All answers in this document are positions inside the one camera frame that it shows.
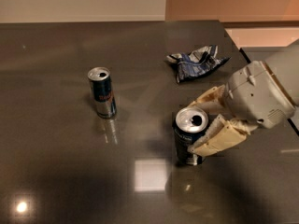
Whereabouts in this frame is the crumpled blue white chip bag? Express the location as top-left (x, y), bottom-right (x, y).
top-left (166, 45), bottom-right (230, 83)

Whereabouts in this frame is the dark blue pepsi can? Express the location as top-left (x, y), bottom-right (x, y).
top-left (173, 107), bottom-right (208, 166)

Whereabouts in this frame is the silver blue red bull can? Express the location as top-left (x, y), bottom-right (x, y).
top-left (88, 67), bottom-right (117, 119)

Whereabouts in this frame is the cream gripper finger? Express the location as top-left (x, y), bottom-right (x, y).
top-left (188, 115), bottom-right (259, 157)
top-left (188, 85), bottom-right (228, 115)

